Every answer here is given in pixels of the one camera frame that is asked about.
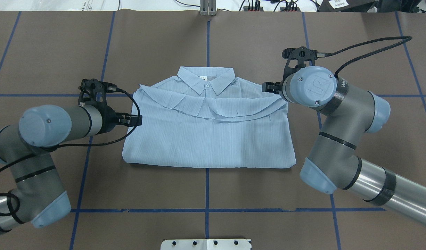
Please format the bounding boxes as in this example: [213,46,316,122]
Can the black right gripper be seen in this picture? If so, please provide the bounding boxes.
[262,82,286,95]

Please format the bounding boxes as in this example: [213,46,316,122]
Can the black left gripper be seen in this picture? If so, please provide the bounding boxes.
[101,104,142,134]

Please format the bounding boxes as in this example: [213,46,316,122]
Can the light blue collared shirt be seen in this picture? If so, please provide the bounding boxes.
[122,67,297,169]

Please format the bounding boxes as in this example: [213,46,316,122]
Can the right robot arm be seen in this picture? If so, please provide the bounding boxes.
[262,66,426,226]

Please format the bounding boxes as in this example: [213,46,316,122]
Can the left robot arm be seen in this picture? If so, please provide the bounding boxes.
[0,102,142,235]

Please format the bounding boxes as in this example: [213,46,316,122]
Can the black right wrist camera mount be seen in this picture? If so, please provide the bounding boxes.
[281,47,328,81]

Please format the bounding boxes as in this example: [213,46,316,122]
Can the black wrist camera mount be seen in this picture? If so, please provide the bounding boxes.
[281,47,328,81]
[78,78,120,107]

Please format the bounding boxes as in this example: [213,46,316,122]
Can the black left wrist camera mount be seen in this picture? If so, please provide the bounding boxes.
[78,78,120,107]

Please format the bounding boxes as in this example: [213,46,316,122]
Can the aluminium frame post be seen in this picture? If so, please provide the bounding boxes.
[200,0,217,16]

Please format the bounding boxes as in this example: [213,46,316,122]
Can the black left camera cable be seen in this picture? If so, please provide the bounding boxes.
[0,87,141,223]

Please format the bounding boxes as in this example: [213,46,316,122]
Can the black camera cable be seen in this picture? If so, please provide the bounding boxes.
[317,36,413,77]
[0,87,141,223]

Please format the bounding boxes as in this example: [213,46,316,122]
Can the black right camera cable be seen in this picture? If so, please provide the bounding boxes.
[317,36,413,77]

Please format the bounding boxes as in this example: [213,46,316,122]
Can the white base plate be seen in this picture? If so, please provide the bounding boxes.
[160,239,252,250]

